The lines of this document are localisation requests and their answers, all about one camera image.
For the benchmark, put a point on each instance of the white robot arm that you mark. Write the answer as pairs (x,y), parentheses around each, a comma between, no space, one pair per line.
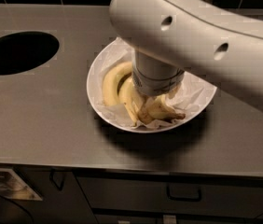
(170,37)

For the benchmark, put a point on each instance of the black cabinet door handle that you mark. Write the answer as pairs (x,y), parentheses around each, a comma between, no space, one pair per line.
(57,179)

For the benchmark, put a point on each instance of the white crumpled paper liner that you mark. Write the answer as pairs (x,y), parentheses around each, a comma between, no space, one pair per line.
(193,96)

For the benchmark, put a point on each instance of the round black countertop hole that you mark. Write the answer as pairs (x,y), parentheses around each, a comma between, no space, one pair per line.
(24,51)

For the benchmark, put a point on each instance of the printed paper sheet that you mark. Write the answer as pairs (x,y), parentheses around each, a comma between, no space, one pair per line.
(12,186)

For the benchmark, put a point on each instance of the white bowl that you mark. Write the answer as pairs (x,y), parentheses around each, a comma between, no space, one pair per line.
(113,96)

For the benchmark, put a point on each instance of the grey drawer front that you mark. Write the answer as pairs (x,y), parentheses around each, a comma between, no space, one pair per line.
(150,196)

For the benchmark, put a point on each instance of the grey cabinet door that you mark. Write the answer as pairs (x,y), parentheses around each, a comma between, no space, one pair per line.
(68,206)

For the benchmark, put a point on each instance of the black drawer handle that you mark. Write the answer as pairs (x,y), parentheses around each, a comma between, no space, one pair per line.
(183,193)

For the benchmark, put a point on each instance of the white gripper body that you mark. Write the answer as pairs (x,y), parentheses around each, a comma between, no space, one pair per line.
(159,85)

